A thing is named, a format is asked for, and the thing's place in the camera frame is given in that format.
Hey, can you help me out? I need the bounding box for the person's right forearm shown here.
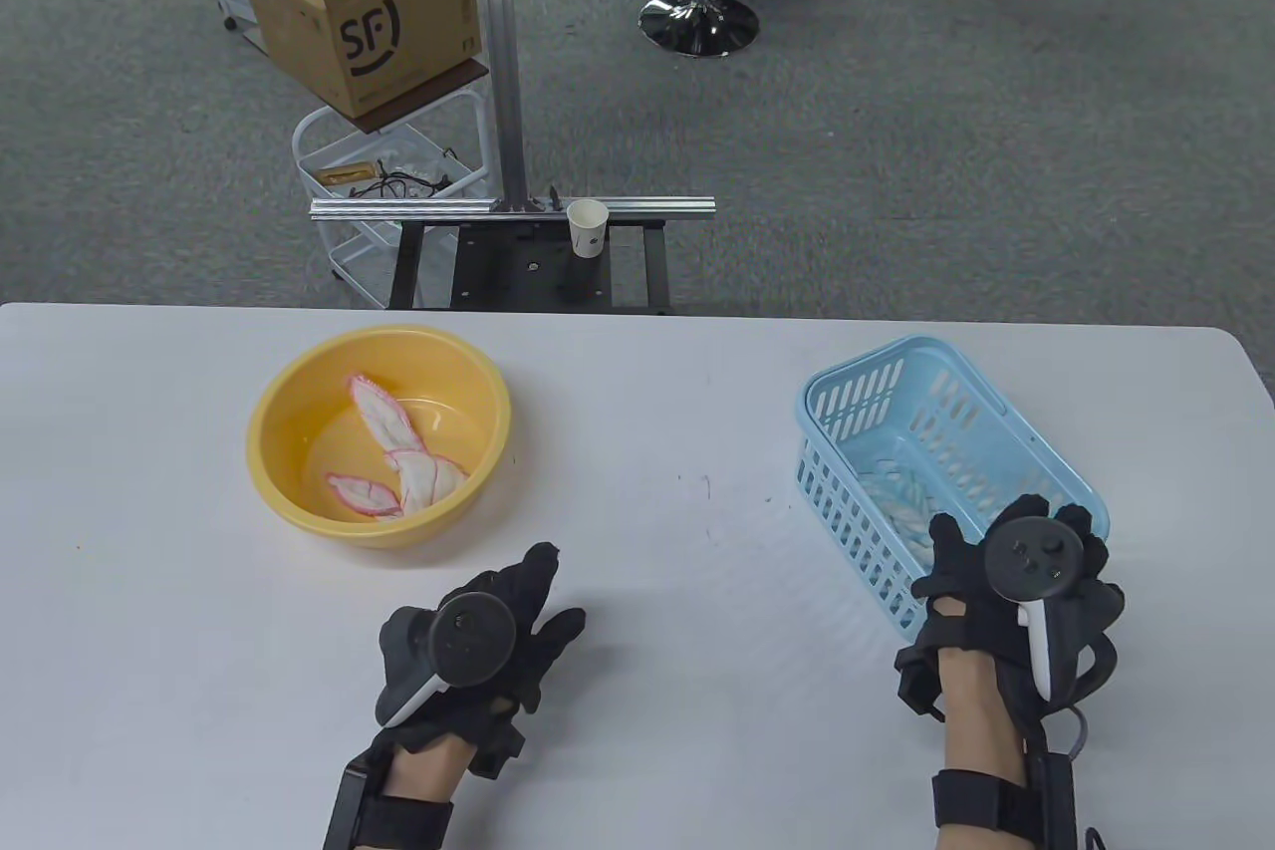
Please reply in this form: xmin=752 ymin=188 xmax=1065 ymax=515
xmin=934 ymin=646 xmax=1033 ymax=850

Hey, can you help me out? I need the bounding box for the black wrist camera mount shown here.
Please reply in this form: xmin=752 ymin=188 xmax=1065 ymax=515
xmin=321 ymin=755 xmax=394 ymax=850
xmin=1026 ymin=725 xmax=1082 ymax=850

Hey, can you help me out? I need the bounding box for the brown cardboard box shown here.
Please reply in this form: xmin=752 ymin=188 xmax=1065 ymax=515
xmin=234 ymin=0 xmax=482 ymax=120

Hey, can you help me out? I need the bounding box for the yellow plastic basin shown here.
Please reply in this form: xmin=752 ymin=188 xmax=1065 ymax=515
xmin=246 ymin=325 xmax=513 ymax=550

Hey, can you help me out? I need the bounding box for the horizontal aluminium rail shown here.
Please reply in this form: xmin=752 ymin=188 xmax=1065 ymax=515
xmin=310 ymin=195 xmax=716 ymax=223

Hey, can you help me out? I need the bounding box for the person's left hand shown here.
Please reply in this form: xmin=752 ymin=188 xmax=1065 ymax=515
xmin=374 ymin=543 xmax=589 ymax=781

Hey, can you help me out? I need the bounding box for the upright aluminium post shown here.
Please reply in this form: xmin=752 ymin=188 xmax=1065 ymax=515
xmin=470 ymin=0 xmax=531 ymax=213

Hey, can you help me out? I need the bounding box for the person's left forearm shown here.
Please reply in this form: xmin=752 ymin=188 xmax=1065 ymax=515
xmin=379 ymin=735 xmax=469 ymax=850

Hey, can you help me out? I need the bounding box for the light blue plastic basket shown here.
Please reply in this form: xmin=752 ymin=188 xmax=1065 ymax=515
xmin=794 ymin=336 xmax=1111 ymax=647

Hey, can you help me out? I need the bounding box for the black and white controller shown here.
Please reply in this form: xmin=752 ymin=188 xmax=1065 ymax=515
xmin=981 ymin=513 xmax=1119 ymax=721
xmin=383 ymin=591 xmax=521 ymax=729

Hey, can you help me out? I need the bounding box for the black metal stand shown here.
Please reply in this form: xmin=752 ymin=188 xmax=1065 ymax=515
xmin=386 ymin=220 xmax=670 ymax=313

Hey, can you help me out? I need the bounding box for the blue-trimmed white dish cloth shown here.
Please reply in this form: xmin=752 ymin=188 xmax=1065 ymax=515
xmin=882 ymin=491 xmax=942 ymax=557
xmin=859 ymin=459 xmax=922 ymax=504

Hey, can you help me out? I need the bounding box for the pink-trimmed white dish cloth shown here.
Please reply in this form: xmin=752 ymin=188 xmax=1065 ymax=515
xmin=327 ymin=374 xmax=471 ymax=520

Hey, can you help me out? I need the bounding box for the person's right hand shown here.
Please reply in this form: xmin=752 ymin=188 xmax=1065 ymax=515
xmin=894 ymin=496 xmax=1127 ymax=723

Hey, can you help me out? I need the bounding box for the white paper cup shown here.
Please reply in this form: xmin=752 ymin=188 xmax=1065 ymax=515
xmin=566 ymin=199 xmax=611 ymax=260

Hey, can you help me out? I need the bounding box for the white wire cart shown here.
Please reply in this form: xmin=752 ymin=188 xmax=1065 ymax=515
xmin=291 ymin=88 xmax=499 ymax=308

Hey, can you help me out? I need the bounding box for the tangled black cable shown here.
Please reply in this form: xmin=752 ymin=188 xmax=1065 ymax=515
xmin=351 ymin=150 xmax=469 ymax=201

